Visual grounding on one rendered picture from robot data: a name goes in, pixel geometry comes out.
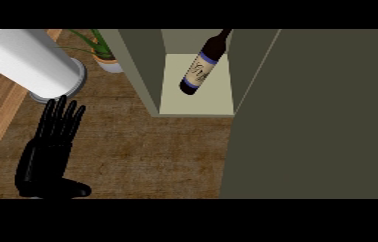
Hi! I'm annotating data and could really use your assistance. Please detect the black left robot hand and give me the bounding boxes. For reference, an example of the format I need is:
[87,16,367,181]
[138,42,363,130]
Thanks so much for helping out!
[13,94,93,200]

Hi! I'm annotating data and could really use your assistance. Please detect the olive green open cabinet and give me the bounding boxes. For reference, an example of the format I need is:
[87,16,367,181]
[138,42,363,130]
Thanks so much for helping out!
[97,28,283,118]

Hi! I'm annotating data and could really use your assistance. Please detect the dark wine bottle blue-banded label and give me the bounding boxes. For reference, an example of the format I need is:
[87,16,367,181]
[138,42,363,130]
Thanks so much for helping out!
[177,28,233,96]

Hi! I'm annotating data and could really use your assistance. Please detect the dark grey cabinet door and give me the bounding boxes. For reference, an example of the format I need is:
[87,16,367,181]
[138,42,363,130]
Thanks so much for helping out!
[218,28,378,200]

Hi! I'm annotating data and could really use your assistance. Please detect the white paper towel roll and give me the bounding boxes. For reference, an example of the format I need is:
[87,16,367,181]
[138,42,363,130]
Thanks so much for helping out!
[0,28,88,104]

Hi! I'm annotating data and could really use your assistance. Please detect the green potted plant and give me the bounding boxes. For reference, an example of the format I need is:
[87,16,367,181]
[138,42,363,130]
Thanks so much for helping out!
[57,28,124,74]

